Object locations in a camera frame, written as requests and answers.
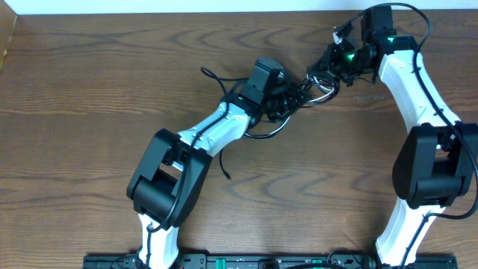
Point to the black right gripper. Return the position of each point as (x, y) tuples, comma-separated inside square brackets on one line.
[(326, 65)]

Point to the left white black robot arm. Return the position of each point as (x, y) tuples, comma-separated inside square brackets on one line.
[(166, 184)]

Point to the cardboard panel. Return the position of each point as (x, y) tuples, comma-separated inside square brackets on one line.
[(7, 27)]

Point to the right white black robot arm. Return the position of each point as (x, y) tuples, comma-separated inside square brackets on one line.
[(439, 156)]

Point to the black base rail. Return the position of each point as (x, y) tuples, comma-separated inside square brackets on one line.
[(202, 261)]

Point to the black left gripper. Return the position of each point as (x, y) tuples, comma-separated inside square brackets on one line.
[(293, 92)]

